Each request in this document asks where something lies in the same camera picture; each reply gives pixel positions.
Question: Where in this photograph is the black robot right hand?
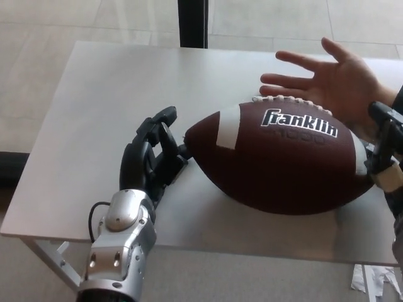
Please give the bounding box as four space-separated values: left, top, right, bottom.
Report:
363 101 403 221

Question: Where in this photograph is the person bare hand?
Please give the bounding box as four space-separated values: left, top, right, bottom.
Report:
259 36 398 126

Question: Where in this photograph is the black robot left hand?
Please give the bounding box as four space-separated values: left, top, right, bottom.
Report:
118 106 192 208

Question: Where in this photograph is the brown Franklin football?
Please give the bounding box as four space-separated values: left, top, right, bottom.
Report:
184 95 383 216

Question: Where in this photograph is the crumpled white paper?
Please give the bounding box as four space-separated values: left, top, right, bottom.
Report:
351 264 397 302

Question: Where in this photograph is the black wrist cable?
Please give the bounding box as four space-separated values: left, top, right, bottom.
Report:
88 202 111 243

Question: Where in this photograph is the black window frame post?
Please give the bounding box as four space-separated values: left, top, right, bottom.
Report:
178 0 209 49

